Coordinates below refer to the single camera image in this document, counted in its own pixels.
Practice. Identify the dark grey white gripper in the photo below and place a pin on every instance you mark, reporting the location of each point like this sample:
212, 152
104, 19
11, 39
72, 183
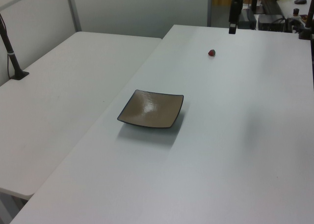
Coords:
235, 8

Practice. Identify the red strawberry with green top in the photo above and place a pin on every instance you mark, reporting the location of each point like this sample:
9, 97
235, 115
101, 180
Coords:
211, 53

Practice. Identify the square brown ceramic plate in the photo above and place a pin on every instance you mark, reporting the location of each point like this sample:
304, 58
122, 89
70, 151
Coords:
152, 111

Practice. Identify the wide black electronics box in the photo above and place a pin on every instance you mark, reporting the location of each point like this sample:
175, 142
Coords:
271, 22

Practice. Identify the dark keyboard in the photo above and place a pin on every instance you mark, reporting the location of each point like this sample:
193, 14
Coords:
272, 6

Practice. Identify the red emergency stop button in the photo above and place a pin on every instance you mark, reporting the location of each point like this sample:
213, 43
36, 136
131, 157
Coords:
296, 12

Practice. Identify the black computer mouse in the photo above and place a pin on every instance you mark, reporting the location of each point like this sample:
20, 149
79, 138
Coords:
300, 1

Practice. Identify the black clamp on right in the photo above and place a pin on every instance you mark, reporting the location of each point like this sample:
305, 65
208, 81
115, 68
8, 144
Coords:
306, 32

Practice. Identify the white side table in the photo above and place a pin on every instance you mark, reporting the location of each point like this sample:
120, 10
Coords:
61, 86

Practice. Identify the grey metal partition post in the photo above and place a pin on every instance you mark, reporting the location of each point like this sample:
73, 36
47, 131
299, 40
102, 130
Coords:
209, 8
73, 10

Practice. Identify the black camera stand with flat base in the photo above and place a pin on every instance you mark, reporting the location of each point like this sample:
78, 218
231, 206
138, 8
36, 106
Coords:
12, 59

